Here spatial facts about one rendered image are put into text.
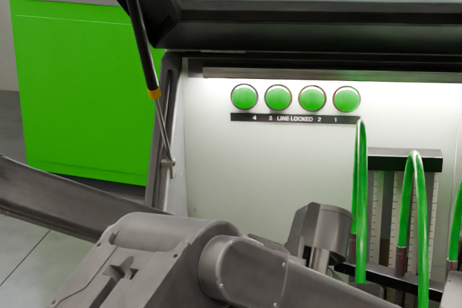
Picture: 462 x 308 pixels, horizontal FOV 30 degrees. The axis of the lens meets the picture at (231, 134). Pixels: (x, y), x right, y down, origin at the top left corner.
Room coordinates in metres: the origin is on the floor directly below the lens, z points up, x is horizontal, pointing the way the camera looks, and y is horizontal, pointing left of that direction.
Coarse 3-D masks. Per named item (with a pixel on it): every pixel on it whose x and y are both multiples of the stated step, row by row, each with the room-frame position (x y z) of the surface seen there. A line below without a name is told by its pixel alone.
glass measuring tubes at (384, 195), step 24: (384, 168) 1.38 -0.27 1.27; (432, 168) 1.37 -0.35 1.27; (384, 192) 1.39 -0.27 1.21; (432, 192) 1.38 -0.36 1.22; (384, 216) 1.39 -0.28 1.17; (408, 216) 1.38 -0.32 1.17; (432, 216) 1.40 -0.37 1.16; (384, 240) 1.38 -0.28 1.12; (408, 240) 1.38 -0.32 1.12; (432, 240) 1.40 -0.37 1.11; (384, 264) 1.38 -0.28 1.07; (408, 264) 1.40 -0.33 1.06; (384, 288) 1.39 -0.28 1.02
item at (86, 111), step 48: (48, 0) 3.95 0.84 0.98; (96, 0) 3.87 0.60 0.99; (48, 48) 3.96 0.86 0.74; (96, 48) 3.88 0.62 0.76; (48, 96) 3.97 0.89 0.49; (96, 96) 3.88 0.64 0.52; (144, 96) 3.80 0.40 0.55; (48, 144) 3.98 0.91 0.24; (96, 144) 3.89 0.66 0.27; (144, 144) 3.80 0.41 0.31; (144, 192) 3.86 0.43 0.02
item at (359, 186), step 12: (360, 120) 1.22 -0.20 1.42; (360, 132) 1.16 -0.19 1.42; (360, 144) 1.13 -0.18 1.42; (360, 156) 1.11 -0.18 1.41; (360, 168) 1.09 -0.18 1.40; (360, 180) 1.07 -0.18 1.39; (360, 192) 1.05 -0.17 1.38; (360, 204) 1.04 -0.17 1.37; (360, 216) 1.03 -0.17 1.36; (360, 228) 1.01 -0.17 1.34; (360, 240) 1.00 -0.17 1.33; (360, 252) 0.99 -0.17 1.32; (360, 264) 0.99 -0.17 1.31; (360, 276) 0.98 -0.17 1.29
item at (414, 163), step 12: (408, 156) 1.23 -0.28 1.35; (420, 156) 1.18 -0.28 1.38; (408, 168) 1.25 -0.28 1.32; (420, 168) 1.14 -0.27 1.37; (408, 180) 1.27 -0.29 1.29; (420, 180) 1.12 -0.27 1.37; (408, 192) 1.28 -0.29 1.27; (420, 192) 1.10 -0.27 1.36; (408, 204) 1.28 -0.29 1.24; (420, 204) 1.08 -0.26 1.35; (420, 216) 1.07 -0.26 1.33; (420, 228) 1.05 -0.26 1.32; (420, 240) 1.04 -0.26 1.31; (396, 252) 1.29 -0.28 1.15; (420, 252) 1.03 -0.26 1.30; (396, 264) 1.29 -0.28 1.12; (420, 264) 1.02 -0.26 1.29; (420, 276) 1.01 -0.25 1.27; (420, 288) 1.00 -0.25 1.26; (420, 300) 0.99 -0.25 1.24
